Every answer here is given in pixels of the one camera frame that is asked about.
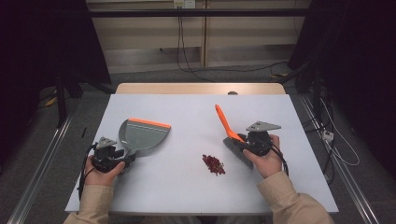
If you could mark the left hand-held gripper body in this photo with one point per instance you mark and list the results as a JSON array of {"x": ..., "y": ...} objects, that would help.
[{"x": 105, "y": 152}]

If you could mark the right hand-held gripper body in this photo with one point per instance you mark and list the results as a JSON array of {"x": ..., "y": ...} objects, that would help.
[{"x": 260, "y": 141}]

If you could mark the orange brush with grey bristles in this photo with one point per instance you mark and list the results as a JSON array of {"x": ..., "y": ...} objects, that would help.
[{"x": 225, "y": 123}]

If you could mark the grey dustpan with orange edge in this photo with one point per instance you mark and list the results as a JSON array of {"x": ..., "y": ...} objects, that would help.
[{"x": 143, "y": 137}]

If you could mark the group of red beans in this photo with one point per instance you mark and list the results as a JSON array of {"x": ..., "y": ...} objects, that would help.
[{"x": 213, "y": 165}]

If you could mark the person's right hand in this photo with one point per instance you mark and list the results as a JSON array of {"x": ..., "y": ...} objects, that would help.
[{"x": 267, "y": 163}]

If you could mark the person's left hand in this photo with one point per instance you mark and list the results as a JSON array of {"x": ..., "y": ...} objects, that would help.
[{"x": 102, "y": 177}]

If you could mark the small black floor object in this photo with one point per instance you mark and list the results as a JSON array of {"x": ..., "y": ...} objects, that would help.
[{"x": 83, "y": 132}]

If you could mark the grey table grommet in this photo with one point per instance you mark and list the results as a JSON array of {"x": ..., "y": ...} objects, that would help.
[{"x": 232, "y": 93}]

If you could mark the white table board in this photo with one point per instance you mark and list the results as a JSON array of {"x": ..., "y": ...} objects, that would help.
[{"x": 186, "y": 109}]

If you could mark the black metal stand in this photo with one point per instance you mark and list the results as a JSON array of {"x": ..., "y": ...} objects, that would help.
[{"x": 61, "y": 102}]

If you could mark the white power strip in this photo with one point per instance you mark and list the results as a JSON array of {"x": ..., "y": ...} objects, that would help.
[{"x": 327, "y": 136}]

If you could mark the wooden table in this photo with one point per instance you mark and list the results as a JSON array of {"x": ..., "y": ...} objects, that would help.
[{"x": 186, "y": 88}]

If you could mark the black curtain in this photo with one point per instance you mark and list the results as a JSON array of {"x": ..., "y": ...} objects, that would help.
[
  {"x": 358, "y": 62},
  {"x": 37, "y": 46}
]

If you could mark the black horizontal metal bar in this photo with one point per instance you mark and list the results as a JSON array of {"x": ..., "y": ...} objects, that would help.
[{"x": 199, "y": 12}]

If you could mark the metal floor rail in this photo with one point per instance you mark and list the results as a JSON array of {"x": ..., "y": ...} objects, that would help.
[
  {"x": 345, "y": 174},
  {"x": 37, "y": 177}
]

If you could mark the white wall socket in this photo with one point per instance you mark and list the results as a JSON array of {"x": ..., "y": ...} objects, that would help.
[{"x": 184, "y": 3}]

